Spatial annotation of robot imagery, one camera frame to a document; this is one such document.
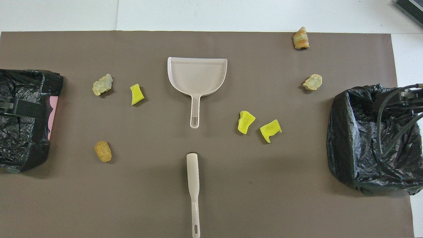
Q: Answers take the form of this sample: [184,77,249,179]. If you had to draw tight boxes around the brown paper table mat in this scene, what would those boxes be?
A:
[0,31,415,238]

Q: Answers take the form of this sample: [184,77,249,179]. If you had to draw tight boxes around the notched yellow sponge scrap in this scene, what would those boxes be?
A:
[259,119,283,143]

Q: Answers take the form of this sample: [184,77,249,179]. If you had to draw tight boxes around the pale green-yellow sponge scrap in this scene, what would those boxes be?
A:
[92,74,113,96]

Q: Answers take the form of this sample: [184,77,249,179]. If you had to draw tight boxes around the plain bright yellow sponge scrap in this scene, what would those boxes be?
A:
[130,84,145,106]

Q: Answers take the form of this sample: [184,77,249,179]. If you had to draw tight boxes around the beige plastic dustpan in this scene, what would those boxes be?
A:
[167,57,228,129]

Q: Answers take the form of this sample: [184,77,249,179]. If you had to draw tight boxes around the dark ribbed device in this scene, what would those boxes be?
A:
[395,0,423,27]

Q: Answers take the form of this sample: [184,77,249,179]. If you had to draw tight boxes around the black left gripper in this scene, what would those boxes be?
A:
[0,97,47,119]

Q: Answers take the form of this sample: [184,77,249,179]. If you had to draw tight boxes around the beige hand brush black bristles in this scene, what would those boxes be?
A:
[186,152,201,238]

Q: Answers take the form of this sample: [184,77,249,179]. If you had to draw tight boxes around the orange striped sponge scrap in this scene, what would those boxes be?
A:
[292,27,310,50]

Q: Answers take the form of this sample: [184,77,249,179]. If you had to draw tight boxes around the pale beige sponge scrap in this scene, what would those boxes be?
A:
[302,74,323,91]

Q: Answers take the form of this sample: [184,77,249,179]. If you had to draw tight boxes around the black bag-lined pink bin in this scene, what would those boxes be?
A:
[0,69,64,174]

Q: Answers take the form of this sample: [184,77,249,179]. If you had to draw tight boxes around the dimpled yellow sponge scrap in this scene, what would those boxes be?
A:
[238,111,256,135]

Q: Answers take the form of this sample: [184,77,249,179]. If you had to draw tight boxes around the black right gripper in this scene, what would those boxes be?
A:
[399,89,423,107]

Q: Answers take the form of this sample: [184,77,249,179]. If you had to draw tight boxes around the brown oval sponge scrap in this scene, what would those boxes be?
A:
[94,141,112,163]

